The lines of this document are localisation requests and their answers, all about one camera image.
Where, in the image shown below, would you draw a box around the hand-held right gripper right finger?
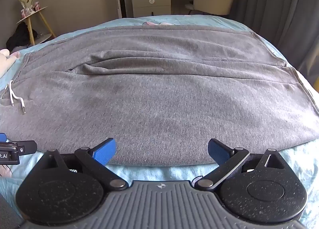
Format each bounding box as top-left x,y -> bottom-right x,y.
194,138 -> 287,192

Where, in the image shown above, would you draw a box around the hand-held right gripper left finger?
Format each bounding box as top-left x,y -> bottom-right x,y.
37,138 -> 129,191

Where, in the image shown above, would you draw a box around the grey pants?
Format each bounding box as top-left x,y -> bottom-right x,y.
0,25 -> 319,167

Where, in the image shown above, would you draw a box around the light blue printed blanket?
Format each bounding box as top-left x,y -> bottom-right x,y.
0,14 -> 319,222

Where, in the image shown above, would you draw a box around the dark cloth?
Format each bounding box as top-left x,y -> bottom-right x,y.
6,22 -> 38,49

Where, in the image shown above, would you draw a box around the white bed sheet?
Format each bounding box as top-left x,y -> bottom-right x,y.
294,68 -> 319,145

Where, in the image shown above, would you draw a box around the round wooden side table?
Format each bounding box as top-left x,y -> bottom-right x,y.
16,6 -> 57,45

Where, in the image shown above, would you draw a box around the white shell chair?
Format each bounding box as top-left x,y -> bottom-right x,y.
185,0 -> 239,16

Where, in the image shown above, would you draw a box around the white drawer cabinet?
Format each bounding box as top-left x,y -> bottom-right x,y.
131,0 -> 172,18

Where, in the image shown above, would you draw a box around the grey curtain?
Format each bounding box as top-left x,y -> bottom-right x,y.
230,0 -> 319,78

